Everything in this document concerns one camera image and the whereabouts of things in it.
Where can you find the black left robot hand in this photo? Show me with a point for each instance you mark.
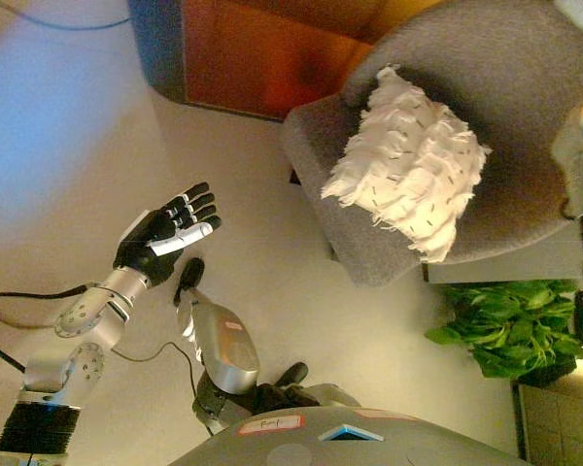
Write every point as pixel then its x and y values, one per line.
pixel 146 238

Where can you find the white fringed pillow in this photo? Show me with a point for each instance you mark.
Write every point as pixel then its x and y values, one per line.
pixel 418 170

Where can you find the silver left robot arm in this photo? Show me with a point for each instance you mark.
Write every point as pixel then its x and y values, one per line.
pixel 82 320

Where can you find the black left robot foot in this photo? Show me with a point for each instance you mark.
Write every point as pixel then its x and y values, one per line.
pixel 192 272

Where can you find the black robot foot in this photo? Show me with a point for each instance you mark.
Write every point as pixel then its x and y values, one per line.
pixel 296 371
pixel 192 272

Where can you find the grey fabric armchair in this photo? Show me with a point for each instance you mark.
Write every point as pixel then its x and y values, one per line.
pixel 505 73

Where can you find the black right robot foot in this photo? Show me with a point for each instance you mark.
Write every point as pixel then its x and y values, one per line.
pixel 296 371

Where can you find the orange brown wooden cabinet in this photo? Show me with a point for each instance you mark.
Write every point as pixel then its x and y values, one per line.
pixel 252 63

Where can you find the silver right robot leg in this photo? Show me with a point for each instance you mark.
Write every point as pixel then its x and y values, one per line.
pixel 335 394

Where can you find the grey robot torso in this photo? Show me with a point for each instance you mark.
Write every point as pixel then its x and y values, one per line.
pixel 320 446

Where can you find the green leafy plant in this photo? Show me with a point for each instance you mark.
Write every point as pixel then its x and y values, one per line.
pixel 510 330

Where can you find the black plant pot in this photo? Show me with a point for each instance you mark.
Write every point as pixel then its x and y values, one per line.
pixel 549 374

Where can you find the brown cardboard box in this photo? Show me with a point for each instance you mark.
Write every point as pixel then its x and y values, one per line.
pixel 554 422

